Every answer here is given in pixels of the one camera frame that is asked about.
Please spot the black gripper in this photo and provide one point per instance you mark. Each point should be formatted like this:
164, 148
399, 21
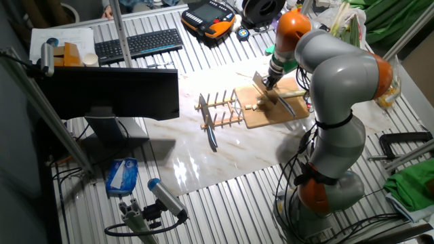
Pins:
275, 74

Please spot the steel cleaver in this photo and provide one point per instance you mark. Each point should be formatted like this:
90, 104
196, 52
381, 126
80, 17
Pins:
268, 93

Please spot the grey sleeved person forearm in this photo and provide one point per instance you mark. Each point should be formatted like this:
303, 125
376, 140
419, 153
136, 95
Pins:
105, 2

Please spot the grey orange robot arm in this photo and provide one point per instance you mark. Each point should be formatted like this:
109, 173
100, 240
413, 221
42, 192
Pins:
339, 78

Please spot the bag of green scallions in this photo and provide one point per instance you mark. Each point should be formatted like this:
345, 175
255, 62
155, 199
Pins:
351, 28

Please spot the bare person hand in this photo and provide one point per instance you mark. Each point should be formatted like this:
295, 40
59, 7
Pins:
108, 13

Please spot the cut white scallion piece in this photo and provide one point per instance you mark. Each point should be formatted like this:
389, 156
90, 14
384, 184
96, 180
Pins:
248, 106
255, 107
261, 101

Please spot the wooden cutting board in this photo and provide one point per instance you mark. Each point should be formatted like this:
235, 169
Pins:
271, 117

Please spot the wooden peg knife rack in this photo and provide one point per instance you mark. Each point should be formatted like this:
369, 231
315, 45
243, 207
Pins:
223, 121

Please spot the white rounded object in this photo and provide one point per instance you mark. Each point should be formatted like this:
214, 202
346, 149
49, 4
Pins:
236, 23

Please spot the black round spool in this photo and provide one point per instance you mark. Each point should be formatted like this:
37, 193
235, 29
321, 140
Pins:
261, 10

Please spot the pointed steel kitchen knife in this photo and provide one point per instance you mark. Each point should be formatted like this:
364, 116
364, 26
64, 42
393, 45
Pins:
208, 125

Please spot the black orange teach pendant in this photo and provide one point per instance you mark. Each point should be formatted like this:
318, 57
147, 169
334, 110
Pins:
207, 17

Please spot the white marble pattern mat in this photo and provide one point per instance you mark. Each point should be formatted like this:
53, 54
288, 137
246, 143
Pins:
203, 162

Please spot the black keyboard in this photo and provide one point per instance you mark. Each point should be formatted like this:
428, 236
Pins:
139, 44

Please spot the draped green cloth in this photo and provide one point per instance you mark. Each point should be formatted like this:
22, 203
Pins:
393, 17

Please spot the black clamp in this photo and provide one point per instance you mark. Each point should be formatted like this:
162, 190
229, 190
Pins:
403, 136

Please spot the black computer monitor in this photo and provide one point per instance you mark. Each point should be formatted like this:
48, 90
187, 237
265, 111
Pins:
112, 91

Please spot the folded green cloth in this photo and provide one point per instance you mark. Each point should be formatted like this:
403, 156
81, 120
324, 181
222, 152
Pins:
412, 184

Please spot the blue tissue pack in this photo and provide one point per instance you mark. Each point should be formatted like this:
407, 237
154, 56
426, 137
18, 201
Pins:
122, 176

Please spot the white paper cup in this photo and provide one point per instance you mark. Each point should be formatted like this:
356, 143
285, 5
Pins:
91, 60

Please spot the orange cardboard box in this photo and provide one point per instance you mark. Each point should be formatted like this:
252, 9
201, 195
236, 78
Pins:
71, 56

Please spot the white paper sheet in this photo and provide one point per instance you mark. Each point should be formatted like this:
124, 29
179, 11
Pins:
68, 35

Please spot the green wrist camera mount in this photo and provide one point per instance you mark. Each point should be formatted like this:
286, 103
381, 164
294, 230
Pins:
290, 66

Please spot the thin frame eyeglasses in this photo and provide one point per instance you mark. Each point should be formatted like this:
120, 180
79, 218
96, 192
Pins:
161, 64

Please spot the slanted aluminium frame bar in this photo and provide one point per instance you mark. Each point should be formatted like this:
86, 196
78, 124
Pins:
44, 108
410, 156
407, 34

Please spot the silver camera with blue end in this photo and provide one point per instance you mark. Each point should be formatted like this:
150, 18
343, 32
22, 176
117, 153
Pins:
166, 196
47, 57

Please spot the upright aluminium post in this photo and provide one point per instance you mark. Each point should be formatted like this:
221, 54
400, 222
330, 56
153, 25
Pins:
121, 34

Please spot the short aluminium extrusion mount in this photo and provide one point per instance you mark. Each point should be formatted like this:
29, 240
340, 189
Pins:
135, 220

